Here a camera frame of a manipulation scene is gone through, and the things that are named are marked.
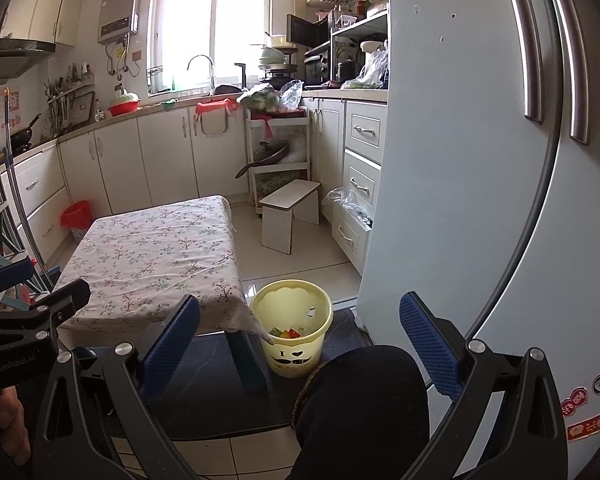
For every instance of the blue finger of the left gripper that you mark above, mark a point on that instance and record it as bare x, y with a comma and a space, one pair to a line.
15, 273
59, 306

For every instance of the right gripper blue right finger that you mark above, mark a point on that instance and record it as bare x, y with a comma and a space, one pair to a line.
438, 344

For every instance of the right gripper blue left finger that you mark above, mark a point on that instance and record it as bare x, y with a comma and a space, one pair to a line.
163, 356

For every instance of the red lined trash bin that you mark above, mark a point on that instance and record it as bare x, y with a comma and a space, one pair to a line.
77, 218

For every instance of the yellow trash bucket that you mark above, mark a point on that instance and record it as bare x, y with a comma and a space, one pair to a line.
296, 316

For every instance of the white tiered kitchen cart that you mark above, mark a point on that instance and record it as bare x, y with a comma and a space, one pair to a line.
293, 126

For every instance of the chrome kitchen faucet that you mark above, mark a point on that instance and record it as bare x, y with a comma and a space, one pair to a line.
200, 73

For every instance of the person's left hand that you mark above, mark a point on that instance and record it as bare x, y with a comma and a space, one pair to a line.
14, 434

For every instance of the black floor mat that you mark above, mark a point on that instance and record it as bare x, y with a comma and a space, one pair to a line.
222, 388

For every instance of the floral tablecloth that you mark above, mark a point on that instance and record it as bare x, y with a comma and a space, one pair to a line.
141, 264

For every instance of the black frying pan on stove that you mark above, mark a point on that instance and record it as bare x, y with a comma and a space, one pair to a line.
20, 141

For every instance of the white refrigerator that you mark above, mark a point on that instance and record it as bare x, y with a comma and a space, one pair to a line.
489, 209

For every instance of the clear plastic bag in drawer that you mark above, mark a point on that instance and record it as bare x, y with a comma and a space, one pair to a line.
348, 201

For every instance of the dish drying rack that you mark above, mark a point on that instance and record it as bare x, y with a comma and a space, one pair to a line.
69, 104

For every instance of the white base cabinets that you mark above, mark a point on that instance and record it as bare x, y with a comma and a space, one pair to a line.
148, 160

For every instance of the white wooden stool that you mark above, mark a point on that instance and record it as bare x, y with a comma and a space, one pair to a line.
297, 200

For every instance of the red basin with lid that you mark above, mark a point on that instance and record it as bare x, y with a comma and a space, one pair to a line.
127, 102

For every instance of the range hood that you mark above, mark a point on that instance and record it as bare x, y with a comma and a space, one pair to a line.
17, 56

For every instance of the black wok on cart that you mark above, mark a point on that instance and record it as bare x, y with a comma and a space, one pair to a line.
269, 153

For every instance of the white drawer cabinet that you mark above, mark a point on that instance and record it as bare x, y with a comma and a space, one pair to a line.
364, 138

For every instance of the red cloth on cabinet door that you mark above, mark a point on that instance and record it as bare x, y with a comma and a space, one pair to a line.
226, 105

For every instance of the green vegetables on cart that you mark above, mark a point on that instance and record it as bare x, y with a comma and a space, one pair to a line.
262, 98

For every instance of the white water heater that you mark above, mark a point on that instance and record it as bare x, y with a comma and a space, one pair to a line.
117, 20

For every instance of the black microwave oven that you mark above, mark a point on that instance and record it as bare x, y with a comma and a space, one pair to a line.
307, 34

